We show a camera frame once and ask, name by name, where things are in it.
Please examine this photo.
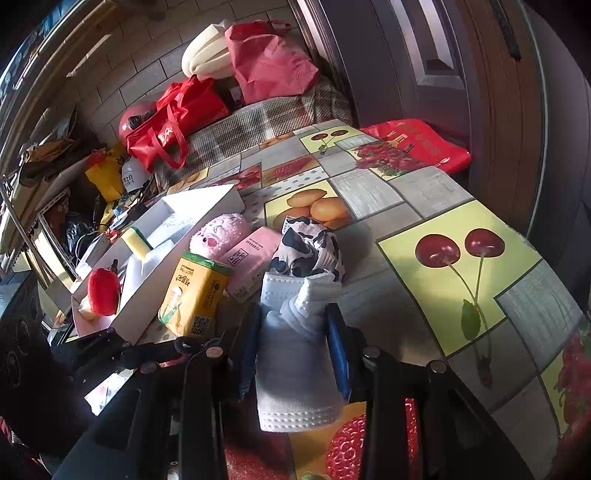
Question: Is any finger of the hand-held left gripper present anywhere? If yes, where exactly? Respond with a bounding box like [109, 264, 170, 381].
[117, 336, 228, 376]
[51, 327, 134, 371]

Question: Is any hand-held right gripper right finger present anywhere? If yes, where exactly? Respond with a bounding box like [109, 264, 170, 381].
[323, 302, 551, 480]

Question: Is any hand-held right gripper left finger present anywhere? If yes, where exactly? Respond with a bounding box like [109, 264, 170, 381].
[51, 302, 264, 480]

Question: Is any pale sock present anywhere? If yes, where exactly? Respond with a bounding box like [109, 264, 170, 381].
[277, 270, 343, 337]

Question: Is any white cardboard box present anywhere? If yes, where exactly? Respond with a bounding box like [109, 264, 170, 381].
[69, 184, 246, 346]

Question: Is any red plush toy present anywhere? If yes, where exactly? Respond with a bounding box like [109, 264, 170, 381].
[87, 268, 122, 318]

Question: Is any yellow tissue pack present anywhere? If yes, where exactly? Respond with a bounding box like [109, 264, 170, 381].
[158, 250, 233, 338]

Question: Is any white foam block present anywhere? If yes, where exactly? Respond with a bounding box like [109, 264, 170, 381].
[124, 244, 172, 292]

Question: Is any pink tissue pack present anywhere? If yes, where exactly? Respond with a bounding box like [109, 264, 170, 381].
[217, 226, 285, 304]

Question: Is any black plastic bag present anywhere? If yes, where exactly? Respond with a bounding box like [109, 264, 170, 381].
[59, 216, 94, 260]

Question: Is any yellow sponge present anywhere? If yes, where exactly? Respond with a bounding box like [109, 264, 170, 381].
[121, 227, 153, 257]

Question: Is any cow print cloth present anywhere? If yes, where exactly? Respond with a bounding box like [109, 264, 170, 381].
[270, 216, 347, 283]

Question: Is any pink plush toy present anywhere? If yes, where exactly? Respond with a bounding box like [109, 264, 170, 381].
[189, 212, 253, 260]

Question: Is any metal shelf rack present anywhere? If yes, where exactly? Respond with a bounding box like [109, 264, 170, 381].
[0, 104, 99, 282]

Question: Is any yellow plastic bag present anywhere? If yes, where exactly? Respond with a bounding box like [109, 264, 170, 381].
[84, 143, 128, 202]

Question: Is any white labelled bag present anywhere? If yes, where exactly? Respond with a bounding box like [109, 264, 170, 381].
[121, 157, 154, 193]

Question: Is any red printed tote bag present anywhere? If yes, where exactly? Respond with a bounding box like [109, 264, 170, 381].
[359, 119, 472, 175]

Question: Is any red helmet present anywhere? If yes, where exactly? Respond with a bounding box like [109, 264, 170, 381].
[117, 102, 160, 142]

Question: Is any plaid cloth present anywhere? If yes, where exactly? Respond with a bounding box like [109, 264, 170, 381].
[154, 76, 354, 193]

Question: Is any red shopping bag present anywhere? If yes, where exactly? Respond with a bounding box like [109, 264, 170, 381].
[126, 76, 232, 171]

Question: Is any grey panelled metal door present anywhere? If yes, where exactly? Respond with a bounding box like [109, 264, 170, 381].
[295, 0, 477, 136]

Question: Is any pink fabric bag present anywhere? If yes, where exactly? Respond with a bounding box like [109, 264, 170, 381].
[225, 21, 321, 106]

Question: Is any white foam cushion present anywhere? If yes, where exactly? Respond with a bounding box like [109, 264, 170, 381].
[181, 19, 237, 80]

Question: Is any brown wooden door frame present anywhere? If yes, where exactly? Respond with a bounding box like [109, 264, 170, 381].
[462, 0, 548, 232]

